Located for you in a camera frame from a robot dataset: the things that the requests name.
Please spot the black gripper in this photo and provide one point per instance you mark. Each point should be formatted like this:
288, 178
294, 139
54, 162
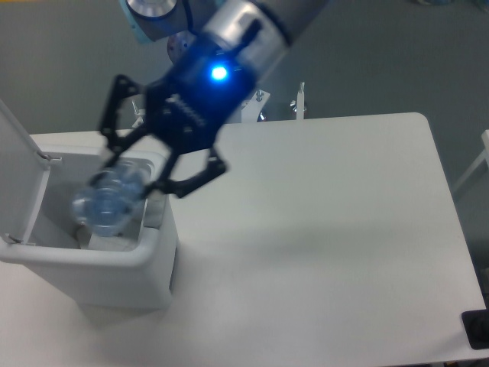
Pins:
184, 109

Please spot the clear plastic water bottle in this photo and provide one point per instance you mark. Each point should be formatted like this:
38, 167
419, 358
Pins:
109, 201

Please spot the white plastic wrapper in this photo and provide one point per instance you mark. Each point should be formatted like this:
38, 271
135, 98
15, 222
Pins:
122, 242

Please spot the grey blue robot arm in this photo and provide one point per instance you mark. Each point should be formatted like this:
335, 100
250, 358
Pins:
279, 24

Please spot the white trash inside can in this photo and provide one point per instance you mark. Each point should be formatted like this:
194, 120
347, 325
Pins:
83, 236

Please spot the white trash can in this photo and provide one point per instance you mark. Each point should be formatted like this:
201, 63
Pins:
133, 269

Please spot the white trash can lid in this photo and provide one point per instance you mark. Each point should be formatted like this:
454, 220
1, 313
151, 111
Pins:
25, 171

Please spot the black device at table edge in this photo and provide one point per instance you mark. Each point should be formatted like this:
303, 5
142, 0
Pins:
476, 327

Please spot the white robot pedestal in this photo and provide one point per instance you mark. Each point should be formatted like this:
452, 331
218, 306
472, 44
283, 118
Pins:
251, 109

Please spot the white frame at right edge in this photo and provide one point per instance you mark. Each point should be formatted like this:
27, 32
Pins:
475, 171

